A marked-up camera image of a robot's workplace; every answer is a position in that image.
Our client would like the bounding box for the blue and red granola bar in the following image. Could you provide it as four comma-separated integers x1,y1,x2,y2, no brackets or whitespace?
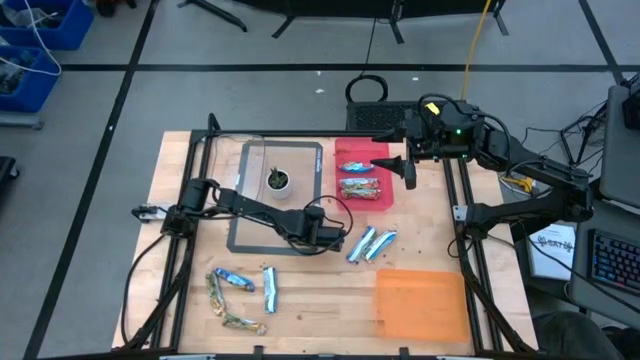
338,160,376,174

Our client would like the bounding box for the orange translucent bin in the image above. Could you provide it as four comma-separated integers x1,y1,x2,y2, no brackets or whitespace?
374,268,471,344

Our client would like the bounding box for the black table frame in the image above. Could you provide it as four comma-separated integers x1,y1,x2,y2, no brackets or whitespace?
112,112,539,360

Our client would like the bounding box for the black equipment piece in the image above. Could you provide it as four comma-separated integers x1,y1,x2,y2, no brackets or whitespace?
0,155,21,197

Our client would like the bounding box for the black keyboard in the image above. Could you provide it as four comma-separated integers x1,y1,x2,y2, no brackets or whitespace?
589,228,640,297

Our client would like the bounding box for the grey desk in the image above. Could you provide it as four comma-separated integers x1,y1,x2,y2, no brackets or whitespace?
598,83,640,210
568,196,640,330

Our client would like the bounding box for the black room divider screen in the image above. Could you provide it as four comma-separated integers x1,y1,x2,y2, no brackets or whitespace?
177,0,511,46

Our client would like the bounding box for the grey metal rail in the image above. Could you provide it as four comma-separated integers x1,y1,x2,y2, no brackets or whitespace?
0,112,45,131

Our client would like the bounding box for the black hanging cable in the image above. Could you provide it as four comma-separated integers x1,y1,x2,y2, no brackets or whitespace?
344,17,390,104

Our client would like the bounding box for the yellow hanging cable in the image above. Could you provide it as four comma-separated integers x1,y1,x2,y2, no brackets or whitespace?
459,0,494,101

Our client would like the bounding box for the red translucent bin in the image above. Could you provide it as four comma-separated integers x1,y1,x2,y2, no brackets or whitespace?
333,137,395,212

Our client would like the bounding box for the succulent in white pot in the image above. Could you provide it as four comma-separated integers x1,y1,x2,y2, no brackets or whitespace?
266,167,294,200

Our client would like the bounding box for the black desk device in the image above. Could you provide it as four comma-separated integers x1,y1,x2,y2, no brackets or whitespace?
621,84,640,132

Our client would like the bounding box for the black cable tangle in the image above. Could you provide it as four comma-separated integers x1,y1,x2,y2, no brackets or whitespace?
517,97,609,169

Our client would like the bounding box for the yellow cable bundle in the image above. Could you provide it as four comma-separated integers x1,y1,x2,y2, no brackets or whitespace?
501,174,536,195

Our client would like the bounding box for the white cable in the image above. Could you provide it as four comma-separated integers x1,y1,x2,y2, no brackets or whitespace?
0,0,63,78

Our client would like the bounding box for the black perforated computer tower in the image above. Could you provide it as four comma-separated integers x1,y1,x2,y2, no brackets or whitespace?
345,99,419,132

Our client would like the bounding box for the blue storage bin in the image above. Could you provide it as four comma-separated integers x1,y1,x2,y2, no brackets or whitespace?
0,0,95,51
0,45,62,114

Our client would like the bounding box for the dark blue granola bar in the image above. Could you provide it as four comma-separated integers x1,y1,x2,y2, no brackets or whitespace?
214,267,256,293

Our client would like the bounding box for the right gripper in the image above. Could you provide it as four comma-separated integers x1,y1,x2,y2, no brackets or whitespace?
368,102,451,191

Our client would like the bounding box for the clear plastic bin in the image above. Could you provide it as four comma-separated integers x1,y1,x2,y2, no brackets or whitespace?
209,133,266,206

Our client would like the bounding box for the green granola bar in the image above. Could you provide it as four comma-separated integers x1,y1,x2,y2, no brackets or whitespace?
339,177,381,192
204,271,227,317
340,188,382,202
221,312,268,336

